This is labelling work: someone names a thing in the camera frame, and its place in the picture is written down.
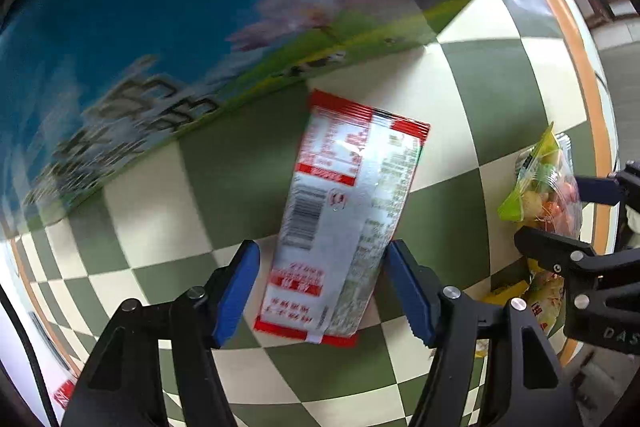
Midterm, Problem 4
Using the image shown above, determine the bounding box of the clear colourful candy bag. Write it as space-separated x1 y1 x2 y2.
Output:
497 122 583 244

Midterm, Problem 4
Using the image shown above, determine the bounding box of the large yellow and red snack bag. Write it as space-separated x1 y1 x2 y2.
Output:
475 257 568 358

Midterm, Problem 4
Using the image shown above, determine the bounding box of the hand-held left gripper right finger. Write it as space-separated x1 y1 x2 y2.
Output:
384 239 584 427

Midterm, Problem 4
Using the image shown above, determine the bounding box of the blue printed cardboard box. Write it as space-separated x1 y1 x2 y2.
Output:
0 0 553 228

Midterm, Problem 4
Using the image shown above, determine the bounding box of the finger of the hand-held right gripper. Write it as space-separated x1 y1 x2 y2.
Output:
574 161 640 208
514 226 640 290

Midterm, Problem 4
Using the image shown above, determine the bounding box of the red and white snack packet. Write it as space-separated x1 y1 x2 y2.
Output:
252 89 432 348

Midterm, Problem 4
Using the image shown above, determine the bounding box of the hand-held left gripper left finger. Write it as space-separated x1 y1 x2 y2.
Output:
60 239 261 427

